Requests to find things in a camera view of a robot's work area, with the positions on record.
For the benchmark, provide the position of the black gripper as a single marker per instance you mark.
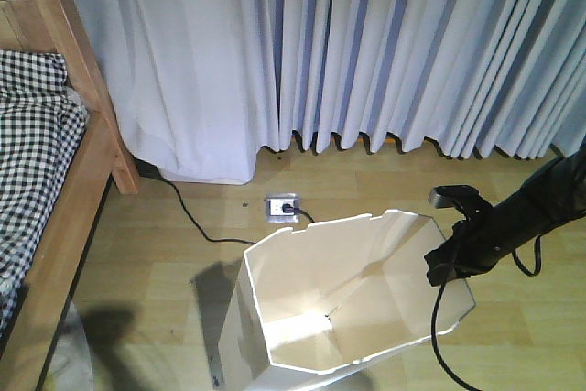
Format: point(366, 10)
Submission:
point(477, 249)

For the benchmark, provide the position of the wooden bed frame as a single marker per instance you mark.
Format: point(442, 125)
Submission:
point(54, 27)

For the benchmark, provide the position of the white plastic trash bin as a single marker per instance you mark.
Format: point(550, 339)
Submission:
point(310, 307)

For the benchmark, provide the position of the black white checkered bedding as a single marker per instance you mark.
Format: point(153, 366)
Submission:
point(43, 121)

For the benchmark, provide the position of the silver floor power outlet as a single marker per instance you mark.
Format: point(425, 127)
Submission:
point(282, 208)

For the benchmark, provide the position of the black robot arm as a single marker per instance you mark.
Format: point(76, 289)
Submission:
point(550, 198)

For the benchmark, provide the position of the light grey curtain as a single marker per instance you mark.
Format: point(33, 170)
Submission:
point(199, 86)

